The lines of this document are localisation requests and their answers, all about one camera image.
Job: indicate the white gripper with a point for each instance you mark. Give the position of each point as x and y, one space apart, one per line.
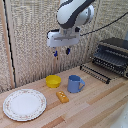
63 37

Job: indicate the yellow bowl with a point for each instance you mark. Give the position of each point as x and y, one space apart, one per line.
53 81

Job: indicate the blue mug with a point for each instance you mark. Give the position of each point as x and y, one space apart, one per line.
74 84

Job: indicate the orange-yellow toy block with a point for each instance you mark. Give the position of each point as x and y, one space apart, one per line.
62 96

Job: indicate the white patterned plate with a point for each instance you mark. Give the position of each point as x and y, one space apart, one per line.
24 104

